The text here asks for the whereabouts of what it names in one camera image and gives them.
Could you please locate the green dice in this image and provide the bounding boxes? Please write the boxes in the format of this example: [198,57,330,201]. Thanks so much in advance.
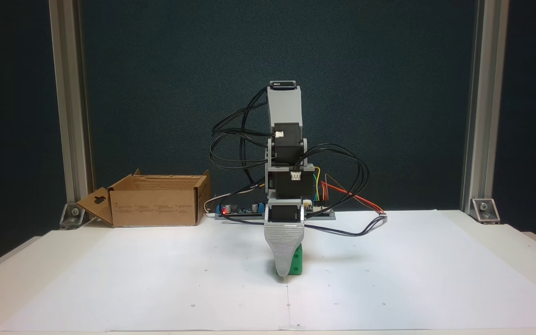
[273,243,303,277]

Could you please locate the metal corner bracket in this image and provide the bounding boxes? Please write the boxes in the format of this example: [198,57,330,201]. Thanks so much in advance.
[470,198,501,225]
[60,202,93,229]

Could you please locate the aluminium frame post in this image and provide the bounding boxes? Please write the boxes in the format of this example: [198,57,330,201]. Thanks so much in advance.
[48,0,95,205]
[460,0,510,212]

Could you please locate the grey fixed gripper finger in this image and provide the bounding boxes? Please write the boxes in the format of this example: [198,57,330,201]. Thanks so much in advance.
[264,222,306,278]

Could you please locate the circuit board with jumper pins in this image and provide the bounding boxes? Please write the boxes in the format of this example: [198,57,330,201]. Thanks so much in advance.
[303,199,336,220]

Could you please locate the black arm wire bundle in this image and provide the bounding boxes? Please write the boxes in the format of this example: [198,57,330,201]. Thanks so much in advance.
[208,87,370,219]

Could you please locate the red orange brown wires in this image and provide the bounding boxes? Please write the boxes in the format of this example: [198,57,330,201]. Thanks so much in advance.
[320,174,386,215]

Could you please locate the blue circuit board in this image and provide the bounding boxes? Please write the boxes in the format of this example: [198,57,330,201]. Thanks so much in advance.
[215,200,267,220]

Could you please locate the brown cardboard box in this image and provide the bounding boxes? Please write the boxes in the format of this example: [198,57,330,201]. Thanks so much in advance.
[76,169,212,228]

